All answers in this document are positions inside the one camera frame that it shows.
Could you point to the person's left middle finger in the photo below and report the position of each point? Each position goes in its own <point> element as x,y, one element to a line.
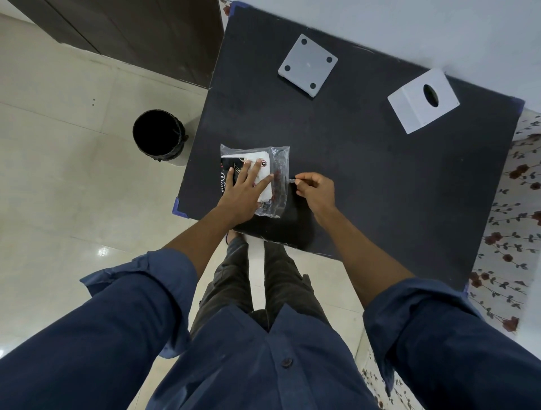
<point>255,169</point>

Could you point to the white square plate with holes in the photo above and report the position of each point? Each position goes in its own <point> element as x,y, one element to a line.
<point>307,65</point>

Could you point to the clear plastic packet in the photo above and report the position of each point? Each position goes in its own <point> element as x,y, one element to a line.
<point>277,177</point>

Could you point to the blue tape corner piece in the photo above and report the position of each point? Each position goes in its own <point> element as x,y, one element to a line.
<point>236,4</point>
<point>466,289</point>
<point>179,208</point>

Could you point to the black lined waste bin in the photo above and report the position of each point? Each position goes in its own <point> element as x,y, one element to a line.
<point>157,134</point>

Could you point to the white box with oval hole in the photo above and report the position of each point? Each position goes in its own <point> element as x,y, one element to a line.
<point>416,107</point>

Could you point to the person's right hand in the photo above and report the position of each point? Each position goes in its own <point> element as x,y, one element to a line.
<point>319,195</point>

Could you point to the blue shirt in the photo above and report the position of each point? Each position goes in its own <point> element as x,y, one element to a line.
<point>253,367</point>

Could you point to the dark grey trousers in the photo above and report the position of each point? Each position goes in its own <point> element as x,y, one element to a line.
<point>230,283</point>

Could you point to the person's left forearm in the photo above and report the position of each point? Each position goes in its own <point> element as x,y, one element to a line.
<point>203,240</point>

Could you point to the person's right thumb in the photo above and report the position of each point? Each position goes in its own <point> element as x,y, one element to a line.
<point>306,183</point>

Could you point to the dark brown wooden cabinet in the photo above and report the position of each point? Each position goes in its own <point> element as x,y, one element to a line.
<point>139,33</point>

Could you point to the person's left little finger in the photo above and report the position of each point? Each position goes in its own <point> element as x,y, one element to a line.
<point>230,176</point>

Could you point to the person's left hand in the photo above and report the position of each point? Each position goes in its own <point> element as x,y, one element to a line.
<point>241,198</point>

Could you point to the black and white folded item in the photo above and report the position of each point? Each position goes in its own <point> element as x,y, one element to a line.
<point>253,162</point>

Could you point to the person's right forearm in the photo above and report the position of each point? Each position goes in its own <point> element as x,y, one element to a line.
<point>363,257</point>

